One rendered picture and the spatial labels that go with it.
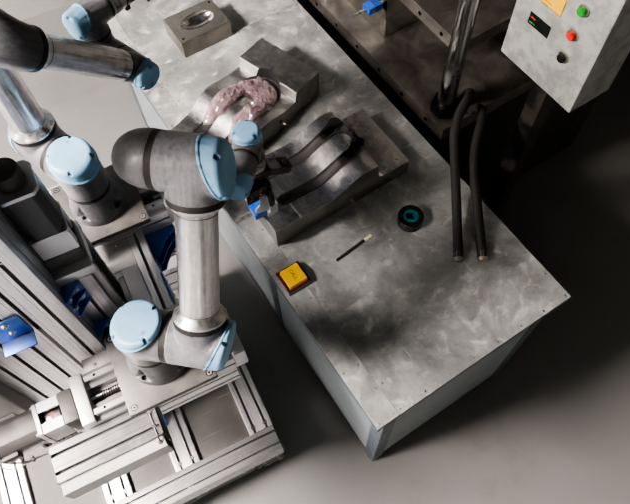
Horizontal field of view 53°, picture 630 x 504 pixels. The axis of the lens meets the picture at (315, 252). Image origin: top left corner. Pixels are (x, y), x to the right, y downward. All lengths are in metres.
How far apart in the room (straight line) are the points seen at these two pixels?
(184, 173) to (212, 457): 1.40
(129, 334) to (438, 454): 1.52
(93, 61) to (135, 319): 0.59
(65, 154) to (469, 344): 1.19
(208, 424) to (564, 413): 1.38
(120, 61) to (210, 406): 1.32
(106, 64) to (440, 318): 1.12
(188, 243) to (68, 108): 2.41
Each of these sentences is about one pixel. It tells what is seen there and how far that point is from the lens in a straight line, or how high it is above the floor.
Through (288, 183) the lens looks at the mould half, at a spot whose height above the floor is 0.89.
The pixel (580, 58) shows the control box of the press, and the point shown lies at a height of 1.25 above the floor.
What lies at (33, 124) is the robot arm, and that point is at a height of 1.32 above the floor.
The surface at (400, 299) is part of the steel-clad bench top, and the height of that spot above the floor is 0.80.
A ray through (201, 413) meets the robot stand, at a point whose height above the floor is 0.21.
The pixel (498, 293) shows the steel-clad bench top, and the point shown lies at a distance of 1.95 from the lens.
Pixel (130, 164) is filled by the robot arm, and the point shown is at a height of 1.60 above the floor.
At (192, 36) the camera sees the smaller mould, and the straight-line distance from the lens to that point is 2.46.
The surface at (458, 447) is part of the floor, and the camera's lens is 2.62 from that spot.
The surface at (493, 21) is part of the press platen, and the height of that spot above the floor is 1.04.
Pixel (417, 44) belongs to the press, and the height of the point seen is 0.79.
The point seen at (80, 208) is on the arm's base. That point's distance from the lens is 1.80.
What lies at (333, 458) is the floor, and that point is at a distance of 2.56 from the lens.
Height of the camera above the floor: 2.53
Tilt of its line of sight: 62 degrees down
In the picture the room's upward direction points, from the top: 3 degrees counter-clockwise
